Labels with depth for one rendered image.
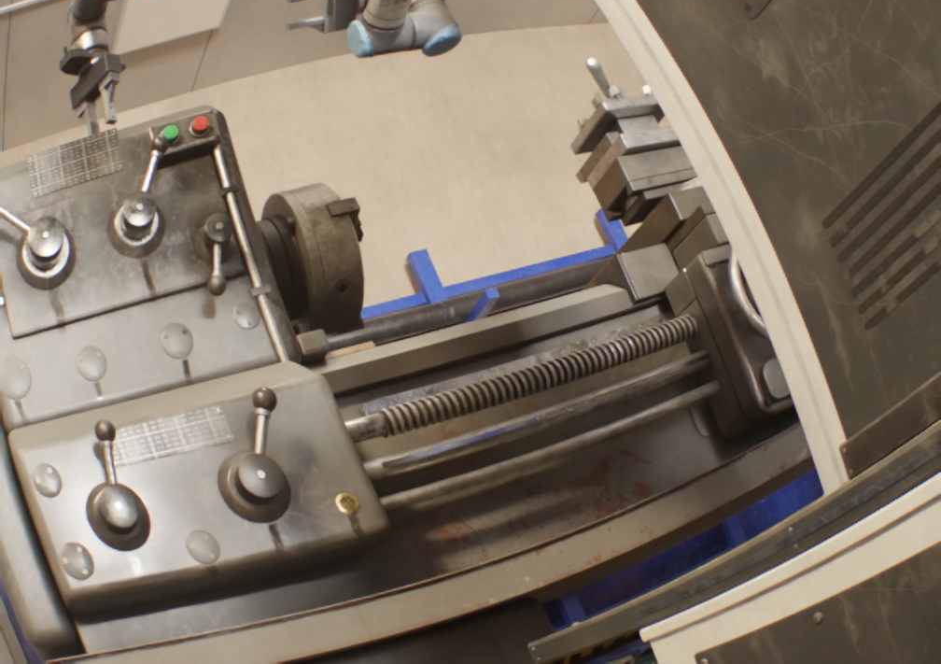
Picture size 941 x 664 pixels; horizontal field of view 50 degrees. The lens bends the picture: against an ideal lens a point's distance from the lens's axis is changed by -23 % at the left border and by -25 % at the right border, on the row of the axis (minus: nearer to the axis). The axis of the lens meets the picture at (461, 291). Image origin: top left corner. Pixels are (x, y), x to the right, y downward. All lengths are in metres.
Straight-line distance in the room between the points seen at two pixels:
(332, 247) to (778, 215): 1.30
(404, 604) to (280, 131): 4.53
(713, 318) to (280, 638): 0.89
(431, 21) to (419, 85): 3.75
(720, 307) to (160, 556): 0.98
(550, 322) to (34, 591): 1.01
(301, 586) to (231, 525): 0.22
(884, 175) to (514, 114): 5.68
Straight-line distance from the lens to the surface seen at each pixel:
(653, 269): 2.05
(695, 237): 2.01
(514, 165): 6.18
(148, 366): 1.72
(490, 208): 6.00
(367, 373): 1.81
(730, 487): 1.80
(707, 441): 2.02
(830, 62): 0.74
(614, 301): 2.00
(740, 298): 1.85
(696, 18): 0.84
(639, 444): 1.95
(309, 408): 1.60
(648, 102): 2.18
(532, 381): 1.80
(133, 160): 1.87
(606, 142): 2.15
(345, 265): 2.03
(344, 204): 2.06
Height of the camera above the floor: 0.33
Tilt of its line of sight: 17 degrees up
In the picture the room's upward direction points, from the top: 23 degrees counter-clockwise
